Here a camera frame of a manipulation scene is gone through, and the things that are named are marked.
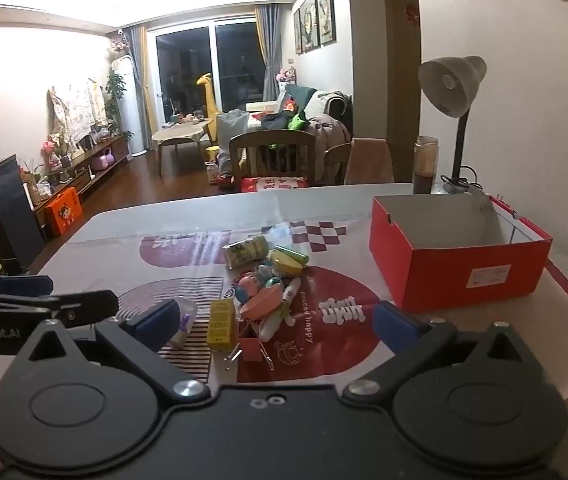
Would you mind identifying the wooden coffee table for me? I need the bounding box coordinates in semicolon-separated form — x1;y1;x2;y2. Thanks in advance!
151;119;211;176

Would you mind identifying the red white printed table mat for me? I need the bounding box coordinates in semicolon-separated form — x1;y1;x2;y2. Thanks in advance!
38;194;568;411

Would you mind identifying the glass jar with brown liquid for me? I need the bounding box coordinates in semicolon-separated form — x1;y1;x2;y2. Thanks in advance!
413;136;439;194

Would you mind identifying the pink binder clip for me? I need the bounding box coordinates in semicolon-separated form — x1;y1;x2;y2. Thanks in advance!
226;337;274;372

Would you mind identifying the pink heart-shaped bowl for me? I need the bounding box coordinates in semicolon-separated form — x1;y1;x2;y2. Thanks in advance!
239;283;284;321

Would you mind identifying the pink towel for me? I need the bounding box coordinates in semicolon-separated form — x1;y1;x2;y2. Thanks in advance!
343;138;395;185

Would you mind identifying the wooden chair with pink towel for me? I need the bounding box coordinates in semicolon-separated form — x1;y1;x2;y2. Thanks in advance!
324;138;395;185

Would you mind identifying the yellow small box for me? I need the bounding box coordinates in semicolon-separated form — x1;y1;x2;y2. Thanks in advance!
206;298;236;351

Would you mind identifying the wooden dining chair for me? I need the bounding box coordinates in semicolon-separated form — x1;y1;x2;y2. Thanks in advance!
229;129;315;191

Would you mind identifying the white glue stick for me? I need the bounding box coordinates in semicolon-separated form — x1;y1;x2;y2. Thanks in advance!
258;278;301;342

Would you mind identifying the orange cartoon box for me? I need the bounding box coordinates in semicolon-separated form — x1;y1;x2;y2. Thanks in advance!
44;186;82;236

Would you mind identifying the yellow round toy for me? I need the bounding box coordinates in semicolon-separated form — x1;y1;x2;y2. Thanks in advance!
270;250;305;278

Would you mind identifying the sofa with clothes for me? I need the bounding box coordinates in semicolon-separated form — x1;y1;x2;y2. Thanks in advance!
248;84;353;182

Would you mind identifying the grey desk lamp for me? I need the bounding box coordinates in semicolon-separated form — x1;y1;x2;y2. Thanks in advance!
418;55;488;194

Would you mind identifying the red cardboard box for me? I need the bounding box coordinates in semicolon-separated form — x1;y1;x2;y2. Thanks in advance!
369;194;553;313

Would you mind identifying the green cylinder tube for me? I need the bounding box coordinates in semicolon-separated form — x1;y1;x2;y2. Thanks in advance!
273;245;310;266

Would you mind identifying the blue white astronaut keychain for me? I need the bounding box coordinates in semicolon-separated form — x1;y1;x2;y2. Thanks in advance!
255;261;282;287

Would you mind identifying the red cushion pack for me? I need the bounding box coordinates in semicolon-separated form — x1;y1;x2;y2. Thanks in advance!
241;177;309;193

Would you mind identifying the yellow giraffe toy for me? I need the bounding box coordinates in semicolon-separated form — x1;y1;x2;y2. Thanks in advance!
196;73;220;144

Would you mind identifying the green-lid seasoning jar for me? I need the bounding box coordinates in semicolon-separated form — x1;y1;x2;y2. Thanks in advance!
222;235;270;270

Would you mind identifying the wooden tv cabinet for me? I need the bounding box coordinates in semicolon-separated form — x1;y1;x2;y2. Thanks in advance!
27;136;129;236

